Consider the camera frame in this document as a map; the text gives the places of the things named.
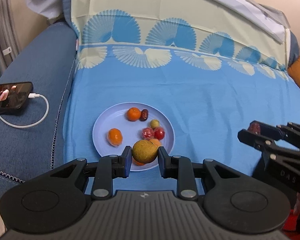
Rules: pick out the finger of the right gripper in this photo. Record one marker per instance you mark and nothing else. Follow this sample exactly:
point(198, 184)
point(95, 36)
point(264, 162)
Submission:
point(289, 132)
point(265, 144)

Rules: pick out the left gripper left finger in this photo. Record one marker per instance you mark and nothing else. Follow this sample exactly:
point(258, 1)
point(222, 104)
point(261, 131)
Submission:
point(110, 167)

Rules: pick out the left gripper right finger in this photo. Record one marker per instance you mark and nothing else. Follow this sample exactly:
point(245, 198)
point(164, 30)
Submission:
point(179, 168)

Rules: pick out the dark purple jujube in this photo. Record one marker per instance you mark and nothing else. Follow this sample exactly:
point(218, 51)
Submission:
point(254, 127)

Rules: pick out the orange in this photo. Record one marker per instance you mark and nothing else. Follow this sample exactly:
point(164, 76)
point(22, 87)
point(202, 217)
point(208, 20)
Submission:
point(115, 137)

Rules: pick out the orange tangerine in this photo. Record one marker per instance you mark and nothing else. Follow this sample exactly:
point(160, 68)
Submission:
point(133, 114)
point(155, 142)

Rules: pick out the green-brown longan fruit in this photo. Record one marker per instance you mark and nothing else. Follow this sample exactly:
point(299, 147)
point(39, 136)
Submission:
point(145, 151)

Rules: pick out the red cherry tomato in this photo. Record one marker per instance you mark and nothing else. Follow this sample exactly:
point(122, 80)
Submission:
point(159, 133)
point(147, 133)

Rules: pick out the yellow-green longan fruit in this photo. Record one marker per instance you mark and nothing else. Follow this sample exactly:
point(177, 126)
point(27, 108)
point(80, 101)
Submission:
point(154, 123)

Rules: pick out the dark red jujube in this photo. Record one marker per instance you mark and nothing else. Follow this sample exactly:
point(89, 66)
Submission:
point(144, 115)

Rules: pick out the lavender round plate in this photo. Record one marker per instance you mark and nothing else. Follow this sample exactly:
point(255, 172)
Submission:
point(116, 117)

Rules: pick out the blue fan-pattern cloth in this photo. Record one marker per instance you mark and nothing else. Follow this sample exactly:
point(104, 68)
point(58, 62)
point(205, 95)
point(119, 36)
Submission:
point(208, 69)

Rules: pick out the black smartphone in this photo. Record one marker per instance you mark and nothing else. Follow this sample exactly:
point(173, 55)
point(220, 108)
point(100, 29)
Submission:
point(13, 96)

